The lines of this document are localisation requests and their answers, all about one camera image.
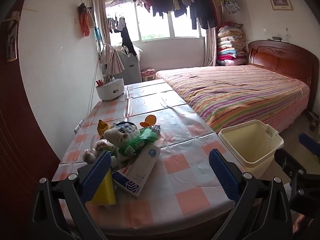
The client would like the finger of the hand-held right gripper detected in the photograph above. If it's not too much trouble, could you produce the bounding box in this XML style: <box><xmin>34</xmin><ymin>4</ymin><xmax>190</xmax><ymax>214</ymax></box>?
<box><xmin>299</xmin><ymin>133</ymin><xmax>320</xmax><ymax>156</ymax></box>
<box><xmin>274</xmin><ymin>148</ymin><xmax>304</xmax><ymax>180</ymax></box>

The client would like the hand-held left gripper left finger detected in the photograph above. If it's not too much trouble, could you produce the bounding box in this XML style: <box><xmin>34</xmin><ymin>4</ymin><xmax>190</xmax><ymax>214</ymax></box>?
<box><xmin>30</xmin><ymin>151</ymin><xmax>118</xmax><ymax>240</ymax></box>

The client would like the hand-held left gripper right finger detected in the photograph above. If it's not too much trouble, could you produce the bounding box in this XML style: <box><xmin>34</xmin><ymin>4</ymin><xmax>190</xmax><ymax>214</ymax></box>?
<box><xmin>209</xmin><ymin>149</ymin><xmax>293</xmax><ymax>240</ymax></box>

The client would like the yellow plastic bag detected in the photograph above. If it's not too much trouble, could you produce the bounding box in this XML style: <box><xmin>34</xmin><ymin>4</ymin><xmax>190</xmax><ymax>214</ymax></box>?
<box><xmin>89</xmin><ymin>170</ymin><xmax>117</xmax><ymax>206</ymax></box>

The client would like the clear plastic bag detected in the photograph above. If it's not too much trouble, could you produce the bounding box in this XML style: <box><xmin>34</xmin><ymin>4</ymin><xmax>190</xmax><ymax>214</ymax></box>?
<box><xmin>82</xmin><ymin>134</ymin><xmax>115</xmax><ymax>163</ymax></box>

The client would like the cream plastic bin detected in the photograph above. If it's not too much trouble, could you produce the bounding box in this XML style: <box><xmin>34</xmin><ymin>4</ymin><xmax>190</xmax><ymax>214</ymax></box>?
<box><xmin>218</xmin><ymin>119</ymin><xmax>284</xmax><ymax>180</ymax></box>

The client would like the white medicine box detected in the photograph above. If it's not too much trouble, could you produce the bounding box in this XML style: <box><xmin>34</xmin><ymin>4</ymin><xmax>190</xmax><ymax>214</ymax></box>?
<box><xmin>112</xmin><ymin>141</ymin><xmax>162</xmax><ymax>198</ymax></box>

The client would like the yellow snack wrapper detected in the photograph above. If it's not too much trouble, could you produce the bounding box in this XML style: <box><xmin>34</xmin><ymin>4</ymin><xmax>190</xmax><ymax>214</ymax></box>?
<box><xmin>97</xmin><ymin>119</ymin><xmax>113</xmax><ymax>139</ymax></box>

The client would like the green packet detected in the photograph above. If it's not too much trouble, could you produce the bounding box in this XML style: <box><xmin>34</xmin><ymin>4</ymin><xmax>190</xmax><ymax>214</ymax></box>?
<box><xmin>117</xmin><ymin>127</ymin><xmax>158</xmax><ymax>155</ymax></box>

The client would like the orange peel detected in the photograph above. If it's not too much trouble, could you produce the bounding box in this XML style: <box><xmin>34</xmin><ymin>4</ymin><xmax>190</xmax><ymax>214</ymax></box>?
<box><xmin>139</xmin><ymin>115</ymin><xmax>157</xmax><ymax>128</ymax></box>

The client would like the bed with striped sheet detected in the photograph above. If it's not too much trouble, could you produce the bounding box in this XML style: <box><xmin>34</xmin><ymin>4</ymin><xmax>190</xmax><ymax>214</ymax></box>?
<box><xmin>153</xmin><ymin>65</ymin><xmax>310</xmax><ymax>134</ymax></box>

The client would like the dark red door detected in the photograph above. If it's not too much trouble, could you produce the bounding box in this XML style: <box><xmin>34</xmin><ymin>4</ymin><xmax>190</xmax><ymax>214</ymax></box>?
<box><xmin>0</xmin><ymin>0</ymin><xmax>60</xmax><ymax>240</ymax></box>

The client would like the white round container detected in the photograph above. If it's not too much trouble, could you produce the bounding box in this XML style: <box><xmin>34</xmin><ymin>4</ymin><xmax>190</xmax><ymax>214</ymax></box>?
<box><xmin>96</xmin><ymin>78</ymin><xmax>125</xmax><ymax>101</ymax></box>

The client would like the wooden headboard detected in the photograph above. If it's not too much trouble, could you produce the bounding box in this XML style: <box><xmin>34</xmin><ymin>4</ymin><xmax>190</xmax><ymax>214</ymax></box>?
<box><xmin>247</xmin><ymin>40</ymin><xmax>320</xmax><ymax>113</ymax></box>

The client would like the grey appliance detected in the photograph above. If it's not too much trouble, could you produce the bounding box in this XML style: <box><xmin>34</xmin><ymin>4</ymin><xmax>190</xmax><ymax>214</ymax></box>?
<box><xmin>115</xmin><ymin>46</ymin><xmax>142</xmax><ymax>85</ymax></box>

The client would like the pink stool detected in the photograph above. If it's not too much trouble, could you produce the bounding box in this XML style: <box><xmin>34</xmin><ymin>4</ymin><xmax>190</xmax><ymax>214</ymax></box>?
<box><xmin>141</xmin><ymin>69</ymin><xmax>156</xmax><ymax>82</ymax></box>

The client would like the stack of folded quilts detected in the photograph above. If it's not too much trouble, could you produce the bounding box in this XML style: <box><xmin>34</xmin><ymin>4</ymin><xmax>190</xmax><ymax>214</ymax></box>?
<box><xmin>216</xmin><ymin>24</ymin><xmax>248</xmax><ymax>67</ymax></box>

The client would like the striped long curtain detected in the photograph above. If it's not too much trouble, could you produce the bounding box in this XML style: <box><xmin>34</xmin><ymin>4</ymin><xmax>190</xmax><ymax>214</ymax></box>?
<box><xmin>205</xmin><ymin>0</ymin><xmax>224</xmax><ymax>67</ymax></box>

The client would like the black hanging garment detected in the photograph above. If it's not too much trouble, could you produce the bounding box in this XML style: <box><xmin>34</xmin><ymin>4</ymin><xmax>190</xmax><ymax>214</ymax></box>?
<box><xmin>121</xmin><ymin>25</ymin><xmax>137</xmax><ymax>57</ymax></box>

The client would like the striped tied curtain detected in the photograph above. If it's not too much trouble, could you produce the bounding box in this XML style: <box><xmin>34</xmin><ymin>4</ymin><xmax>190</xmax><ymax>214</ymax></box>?
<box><xmin>92</xmin><ymin>0</ymin><xmax>125</xmax><ymax>75</ymax></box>

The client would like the window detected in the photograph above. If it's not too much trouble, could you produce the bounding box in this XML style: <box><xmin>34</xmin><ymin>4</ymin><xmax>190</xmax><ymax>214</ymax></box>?
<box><xmin>105</xmin><ymin>1</ymin><xmax>208</xmax><ymax>43</ymax></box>

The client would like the row of hanging clothes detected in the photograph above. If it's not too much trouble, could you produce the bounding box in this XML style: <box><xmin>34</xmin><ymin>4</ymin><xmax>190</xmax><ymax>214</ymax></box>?
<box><xmin>132</xmin><ymin>0</ymin><xmax>242</xmax><ymax>30</ymax></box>

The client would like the brass door handle plate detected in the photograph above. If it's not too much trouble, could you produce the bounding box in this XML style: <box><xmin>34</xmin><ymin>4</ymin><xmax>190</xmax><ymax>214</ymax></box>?
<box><xmin>6</xmin><ymin>11</ymin><xmax>20</xmax><ymax>62</ymax></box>

